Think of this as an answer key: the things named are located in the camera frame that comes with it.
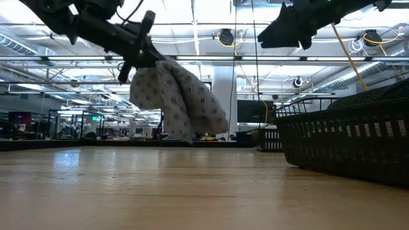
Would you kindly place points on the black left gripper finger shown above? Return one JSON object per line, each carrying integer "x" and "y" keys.
{"x": 153, "y": 57}

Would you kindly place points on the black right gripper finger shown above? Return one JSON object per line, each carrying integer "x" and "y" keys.
{"x": 281, "y": 32}

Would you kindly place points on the grey patterned cloth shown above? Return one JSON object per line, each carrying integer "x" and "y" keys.
{"x": 179, "y": 96}

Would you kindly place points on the black slotted plastic basket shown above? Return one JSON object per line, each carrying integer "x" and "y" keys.
{"x": 335, "y": 150}
{"x": 270, "y": 140}

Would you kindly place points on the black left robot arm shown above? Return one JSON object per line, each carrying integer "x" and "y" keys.
{"x": 57, "y": 16}

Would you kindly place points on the black monitor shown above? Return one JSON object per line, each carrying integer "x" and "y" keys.
{"x": 252, "y": 111}

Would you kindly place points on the red screen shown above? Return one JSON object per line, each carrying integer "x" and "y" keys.
{"x": 20, "y": 117}

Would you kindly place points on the black metal table frame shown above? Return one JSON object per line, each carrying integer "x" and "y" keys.
{"x": 48, "y": 144}

